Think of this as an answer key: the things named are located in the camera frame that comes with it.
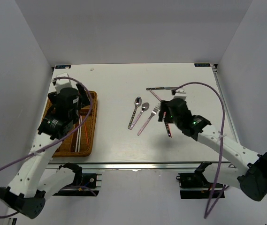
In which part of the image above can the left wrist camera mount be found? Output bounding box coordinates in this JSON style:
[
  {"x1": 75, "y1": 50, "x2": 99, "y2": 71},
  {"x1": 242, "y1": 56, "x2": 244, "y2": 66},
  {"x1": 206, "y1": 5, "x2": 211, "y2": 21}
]
[{"x1": 52, "y1": 73, "x2": 72, "y2": 94}]

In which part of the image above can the dark handled spoon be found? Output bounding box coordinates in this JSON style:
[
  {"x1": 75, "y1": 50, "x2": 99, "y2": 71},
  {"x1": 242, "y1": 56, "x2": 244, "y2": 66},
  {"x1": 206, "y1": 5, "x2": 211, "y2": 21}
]
[{"x1": 128, "y1": 96, "x2": 142, "y2": 129}]

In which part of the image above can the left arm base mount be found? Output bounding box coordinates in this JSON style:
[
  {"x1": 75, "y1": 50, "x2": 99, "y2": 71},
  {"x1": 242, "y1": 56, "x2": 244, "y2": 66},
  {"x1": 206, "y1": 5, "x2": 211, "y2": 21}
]
[{"x1": 54, "y1": 169, "x2": 102, "y2": 197}]

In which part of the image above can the pink handled table knife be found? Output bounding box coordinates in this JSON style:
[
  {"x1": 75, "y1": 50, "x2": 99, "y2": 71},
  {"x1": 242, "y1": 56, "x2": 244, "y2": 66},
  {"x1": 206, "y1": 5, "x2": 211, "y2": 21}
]
[{"x1": 149, "y1": 90, "x2": 162, "y2": 102}]

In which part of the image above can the white chopstick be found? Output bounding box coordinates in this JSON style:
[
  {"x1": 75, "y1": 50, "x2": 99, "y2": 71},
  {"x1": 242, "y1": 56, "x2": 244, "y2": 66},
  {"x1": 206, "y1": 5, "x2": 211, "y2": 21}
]
[
  {"x1": 76, "y1": 116, "x2": 83, "y2": 152},
  {"x1": 75, "y1": 122, "x2": 81, "y2": 152}
]

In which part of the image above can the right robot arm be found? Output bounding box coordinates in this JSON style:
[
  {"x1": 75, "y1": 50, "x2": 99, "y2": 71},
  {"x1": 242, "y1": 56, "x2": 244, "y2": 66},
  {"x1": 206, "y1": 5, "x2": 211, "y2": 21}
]
[{"x1": 158, "y1": 98, "x2": 267, "y2": 201}]

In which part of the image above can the blue table label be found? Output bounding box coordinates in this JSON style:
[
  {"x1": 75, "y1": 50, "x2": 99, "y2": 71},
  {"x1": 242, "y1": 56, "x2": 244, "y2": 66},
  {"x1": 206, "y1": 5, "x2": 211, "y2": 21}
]
[
  {"x1": 194, "y1": 63, "x2": 211, "y2": 67},
  {"x1": 55, "y1": 65, "x2": 71, "y2": 69}
]

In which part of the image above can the brown wicker cutlery tray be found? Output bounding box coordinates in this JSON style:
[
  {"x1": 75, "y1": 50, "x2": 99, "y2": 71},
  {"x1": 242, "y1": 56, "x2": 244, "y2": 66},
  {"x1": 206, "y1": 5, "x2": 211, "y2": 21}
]
[{"x1": 38, "y1": 91, "x2": 98, "y2": 158}]

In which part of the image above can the pink handled fork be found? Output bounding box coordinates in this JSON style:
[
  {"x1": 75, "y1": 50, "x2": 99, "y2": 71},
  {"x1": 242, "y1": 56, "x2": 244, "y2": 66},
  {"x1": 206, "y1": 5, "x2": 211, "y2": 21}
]
[{"x1": 137, "y1": 104, "x2": 160, "y2": 136}]

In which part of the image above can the pink handled spoon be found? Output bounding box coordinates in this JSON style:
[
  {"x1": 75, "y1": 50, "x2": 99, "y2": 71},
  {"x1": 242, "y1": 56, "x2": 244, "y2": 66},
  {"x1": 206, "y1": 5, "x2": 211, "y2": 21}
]
[{"x1": 129, "y1": 102, "x2": 150, "y2": 130}]

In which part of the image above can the aluminium table rail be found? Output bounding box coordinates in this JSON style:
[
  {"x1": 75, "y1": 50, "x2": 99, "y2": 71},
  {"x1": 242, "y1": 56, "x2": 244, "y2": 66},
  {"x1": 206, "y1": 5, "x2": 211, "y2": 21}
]
[{"x1": 211, "y1": 64, "x2": 240, "y2": 143}]

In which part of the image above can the dark handled table knife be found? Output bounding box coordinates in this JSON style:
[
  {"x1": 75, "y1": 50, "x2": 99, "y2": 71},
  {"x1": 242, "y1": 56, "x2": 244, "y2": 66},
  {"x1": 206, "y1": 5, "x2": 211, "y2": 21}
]
[{"x1": 146, "y1": 87, "x2": 177, "y2": 91}]

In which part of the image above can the right blue table label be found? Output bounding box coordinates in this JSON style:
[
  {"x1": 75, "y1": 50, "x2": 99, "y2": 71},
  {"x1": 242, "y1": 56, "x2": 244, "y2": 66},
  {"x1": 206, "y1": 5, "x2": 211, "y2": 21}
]
[{"x1": 194, "y1": 63, "x2": 211, "y2": 67}]

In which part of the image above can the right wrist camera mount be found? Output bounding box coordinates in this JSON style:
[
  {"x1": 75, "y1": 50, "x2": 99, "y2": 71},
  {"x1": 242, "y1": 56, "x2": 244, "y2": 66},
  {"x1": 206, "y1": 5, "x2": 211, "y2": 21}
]
[{"x1": 172, "y1": 88, "x2": 187, "y2": 100}]

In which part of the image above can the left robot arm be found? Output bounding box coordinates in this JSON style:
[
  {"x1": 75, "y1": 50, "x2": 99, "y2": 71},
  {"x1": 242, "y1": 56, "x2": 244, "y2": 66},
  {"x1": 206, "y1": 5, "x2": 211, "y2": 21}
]
[{"x1": 0, "y1": 81, "x2": 93, "y2": 219}]

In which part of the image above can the dark handled fork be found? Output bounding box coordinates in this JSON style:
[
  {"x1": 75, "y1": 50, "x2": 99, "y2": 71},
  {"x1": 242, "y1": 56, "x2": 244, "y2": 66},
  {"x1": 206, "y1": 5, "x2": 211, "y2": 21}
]
[{"x1": 165, "y1": 123, "x2": 172, "y2": 138}]

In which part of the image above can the left blue table label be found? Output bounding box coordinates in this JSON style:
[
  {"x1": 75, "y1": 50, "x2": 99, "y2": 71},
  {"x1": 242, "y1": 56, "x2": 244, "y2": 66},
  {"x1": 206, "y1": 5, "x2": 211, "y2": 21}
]
[{"x1": 55, "y1": 65, "x2": 71, "y2": 69}]

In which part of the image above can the orange chopstick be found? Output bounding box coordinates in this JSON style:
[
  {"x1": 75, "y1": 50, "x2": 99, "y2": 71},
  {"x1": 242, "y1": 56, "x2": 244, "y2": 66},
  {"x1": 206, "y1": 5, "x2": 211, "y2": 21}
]
[{"x1": 84, "y1": 123, "x2": 89, "y2": 146}]

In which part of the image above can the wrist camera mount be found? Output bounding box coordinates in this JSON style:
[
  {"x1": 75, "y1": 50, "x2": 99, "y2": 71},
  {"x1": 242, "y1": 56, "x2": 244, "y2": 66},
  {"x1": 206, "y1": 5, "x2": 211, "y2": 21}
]
[
  {"x1": 52, "y1": 73, "x2": 72, "y2": 94},
  {"x1": 172, "y1": 88, "x2": 187, "y2": 100}
]

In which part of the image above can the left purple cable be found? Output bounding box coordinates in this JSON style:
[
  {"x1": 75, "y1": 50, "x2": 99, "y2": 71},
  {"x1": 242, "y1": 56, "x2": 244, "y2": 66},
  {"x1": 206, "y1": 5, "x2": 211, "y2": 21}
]
[{"x1": 0, "y1": 78, "x2": 93, "y2": 218}]

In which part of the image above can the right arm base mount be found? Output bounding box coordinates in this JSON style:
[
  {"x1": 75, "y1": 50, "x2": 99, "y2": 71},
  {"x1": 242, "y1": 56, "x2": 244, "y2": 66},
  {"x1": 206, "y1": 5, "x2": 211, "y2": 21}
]
[{"x1": 176, "y1": 173, "x2": 213, "y2": 199}]

